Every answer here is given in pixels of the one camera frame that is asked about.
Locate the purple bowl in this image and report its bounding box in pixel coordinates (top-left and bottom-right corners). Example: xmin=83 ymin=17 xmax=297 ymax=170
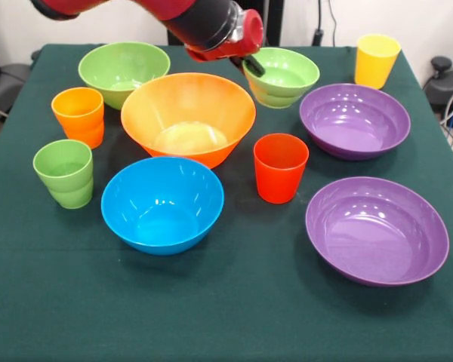
xmin=305 ymin=176 xmax=450 ymax=288
xmin=299 ymin=83 xmax=411 ymax=161

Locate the large green bowl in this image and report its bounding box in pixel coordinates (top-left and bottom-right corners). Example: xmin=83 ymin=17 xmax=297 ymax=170
xmin=78 ymin=41 xmax=171 ymax=111

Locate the red cup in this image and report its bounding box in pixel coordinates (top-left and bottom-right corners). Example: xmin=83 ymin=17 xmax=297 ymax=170
xmin=253 ymin=133 xmax=310 ymax=205

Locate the grey black machine base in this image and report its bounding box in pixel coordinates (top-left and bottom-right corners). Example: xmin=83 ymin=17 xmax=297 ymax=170
xmin=0 ymin=26 xmax=37 ymax=121
xmin=422 ymin=56 xmax=453 ymax=114

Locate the blue bowl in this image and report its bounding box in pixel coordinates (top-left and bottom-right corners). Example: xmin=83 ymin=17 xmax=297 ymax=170
xmin=100 ymin=156 xmax=225 ymax=256

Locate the yellow cup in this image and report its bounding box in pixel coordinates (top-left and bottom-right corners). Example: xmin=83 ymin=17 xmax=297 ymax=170
xmin=353 ymin=33 xmax=402 ymax=91

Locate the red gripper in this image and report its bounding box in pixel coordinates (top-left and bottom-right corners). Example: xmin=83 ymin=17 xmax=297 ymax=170
xmin=186 ymin=9 xmax=266 ymax=76

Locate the large orange bowl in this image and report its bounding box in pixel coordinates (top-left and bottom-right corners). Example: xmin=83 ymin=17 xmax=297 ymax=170
xmin=120 ymin=72 xmax=257 ymax=170

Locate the orange cup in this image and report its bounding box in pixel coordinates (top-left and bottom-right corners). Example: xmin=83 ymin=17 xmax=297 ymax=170
xmin=51 ymin=87 xmax=106 ymax=150

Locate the black cable with plug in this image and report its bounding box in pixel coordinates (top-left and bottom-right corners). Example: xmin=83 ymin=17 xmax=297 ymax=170
xmin=311 ymin=0 xmax=339 ymax=47

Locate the dark green tablecloth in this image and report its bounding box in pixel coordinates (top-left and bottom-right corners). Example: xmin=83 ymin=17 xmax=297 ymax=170
xmin=0 ymin=44 xmax=453 ymax=362

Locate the small green bowl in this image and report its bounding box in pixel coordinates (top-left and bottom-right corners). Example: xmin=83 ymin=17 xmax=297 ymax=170
xmin=242 ymin=47 xmax=321 ymax=109

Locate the green cup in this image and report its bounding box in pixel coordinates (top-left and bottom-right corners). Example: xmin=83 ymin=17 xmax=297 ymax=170
xmin=32 ymin=139 xmax=94 ymax=210

